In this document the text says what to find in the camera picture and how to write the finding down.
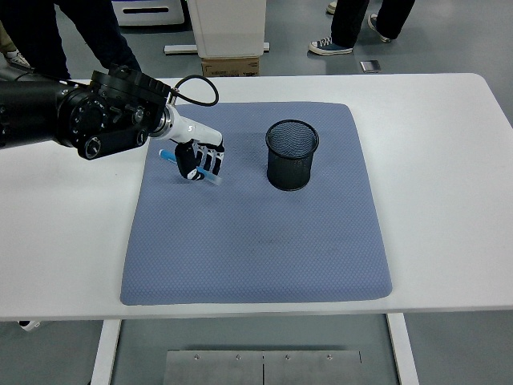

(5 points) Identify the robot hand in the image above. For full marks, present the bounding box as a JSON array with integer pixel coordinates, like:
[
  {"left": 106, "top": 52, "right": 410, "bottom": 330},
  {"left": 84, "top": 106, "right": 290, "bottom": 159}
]
[{"left": 167, "top": 111, "right": 226, "bottom": 182}]

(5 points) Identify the blue marker pen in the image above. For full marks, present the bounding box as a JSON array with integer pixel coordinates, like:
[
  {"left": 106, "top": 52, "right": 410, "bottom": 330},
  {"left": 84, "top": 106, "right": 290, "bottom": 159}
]
[{"left": 158, "top": 148, "right": 223, "bottom": 187}]

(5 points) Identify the black mesh pen holder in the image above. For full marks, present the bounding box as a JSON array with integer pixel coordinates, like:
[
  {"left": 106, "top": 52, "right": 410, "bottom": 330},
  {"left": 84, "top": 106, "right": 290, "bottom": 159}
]
[{"left": 265, "top": 119, "right": 321, "bottom": 192}]

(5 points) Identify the cardboard box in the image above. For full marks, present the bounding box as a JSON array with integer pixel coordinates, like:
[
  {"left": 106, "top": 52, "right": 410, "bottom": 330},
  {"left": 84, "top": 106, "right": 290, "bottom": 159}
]
[{"left": 200, "top": 55, "right": 261, "bottom": 78}]

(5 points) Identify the white floor bar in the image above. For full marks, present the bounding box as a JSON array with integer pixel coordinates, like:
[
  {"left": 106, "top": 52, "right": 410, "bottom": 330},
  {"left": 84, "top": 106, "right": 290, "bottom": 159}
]
[{"left": 163, "top": 42, "right": 270, "bottom": 55}]

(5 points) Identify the white cabinet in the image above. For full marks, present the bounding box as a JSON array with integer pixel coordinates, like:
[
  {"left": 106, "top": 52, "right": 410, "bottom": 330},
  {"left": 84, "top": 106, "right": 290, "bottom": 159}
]
[{"left": 188, "top": 0, "right": 268, "bottom": 59}]

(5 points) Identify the blue-grey textured mat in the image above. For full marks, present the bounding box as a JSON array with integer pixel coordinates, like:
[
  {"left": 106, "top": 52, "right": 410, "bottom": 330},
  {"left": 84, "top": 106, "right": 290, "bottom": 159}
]
[{"left": 119, "top": 100, "right": 393, "bottom": 307}]

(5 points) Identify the white appliance with dark slot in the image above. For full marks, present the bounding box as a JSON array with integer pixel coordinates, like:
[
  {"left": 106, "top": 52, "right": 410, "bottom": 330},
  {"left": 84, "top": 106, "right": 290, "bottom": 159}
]
[{"left": 111, "top": 0, "right": 189, "bottom": 28}]

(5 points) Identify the person in dark trousers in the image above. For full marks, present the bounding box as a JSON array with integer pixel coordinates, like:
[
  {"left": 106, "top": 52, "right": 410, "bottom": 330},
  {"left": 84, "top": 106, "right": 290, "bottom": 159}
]
[{"left": 0, "top": 0, "right": 142, "bottom": 80}]

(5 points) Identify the person with blue sneakers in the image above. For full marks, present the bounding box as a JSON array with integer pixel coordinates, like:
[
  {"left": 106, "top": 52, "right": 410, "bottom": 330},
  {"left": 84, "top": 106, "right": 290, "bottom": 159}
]
[{"left": 307, "top": 0, "right": 416, "bottom": 56}]

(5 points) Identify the person in beige trousers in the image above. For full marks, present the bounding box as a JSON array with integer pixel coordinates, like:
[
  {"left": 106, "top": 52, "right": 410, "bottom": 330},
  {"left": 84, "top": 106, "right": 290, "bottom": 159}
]
[{"left": 0, "top": 19, "right": 32, "bottom": 69}]

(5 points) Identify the white table leg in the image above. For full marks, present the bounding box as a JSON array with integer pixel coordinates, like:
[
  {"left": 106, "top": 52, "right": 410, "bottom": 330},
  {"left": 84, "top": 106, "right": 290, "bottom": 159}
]
[
  {"left": 88, "top": 319, "right": 122, "bottom": 385},
  {"left": 386, "top": 312, "right": 420, "bottom": 385}
]

